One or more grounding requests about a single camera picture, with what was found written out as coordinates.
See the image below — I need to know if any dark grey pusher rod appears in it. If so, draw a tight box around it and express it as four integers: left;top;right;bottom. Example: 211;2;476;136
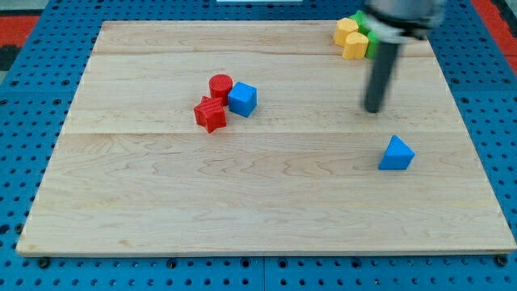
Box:
364;41;401;113

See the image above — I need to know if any blue triangle block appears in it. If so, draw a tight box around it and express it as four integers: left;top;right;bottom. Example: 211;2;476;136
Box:
378;135;415;171

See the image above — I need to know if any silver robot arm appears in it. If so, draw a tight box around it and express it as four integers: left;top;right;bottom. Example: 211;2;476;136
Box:
364;0;446;113

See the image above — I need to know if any blue cube block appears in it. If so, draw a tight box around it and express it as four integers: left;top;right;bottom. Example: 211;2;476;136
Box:
228;82;258;117

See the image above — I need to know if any yellow heart block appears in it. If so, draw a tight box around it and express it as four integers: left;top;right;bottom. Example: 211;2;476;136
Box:
342;32;369;60

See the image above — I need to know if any green star block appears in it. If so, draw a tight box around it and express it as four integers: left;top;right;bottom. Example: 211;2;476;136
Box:
350;10;370;36

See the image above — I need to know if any yellow hexagon block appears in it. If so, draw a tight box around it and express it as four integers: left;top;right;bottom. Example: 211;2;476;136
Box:
333;18;359;46

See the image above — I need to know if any red cylinder block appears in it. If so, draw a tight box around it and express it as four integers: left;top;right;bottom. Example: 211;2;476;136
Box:
208;74;233;106

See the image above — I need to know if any red star block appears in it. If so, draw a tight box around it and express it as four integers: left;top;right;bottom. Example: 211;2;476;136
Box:
194;96;226;133

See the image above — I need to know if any wooden board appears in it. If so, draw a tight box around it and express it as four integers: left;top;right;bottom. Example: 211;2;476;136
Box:
17;21;516;258

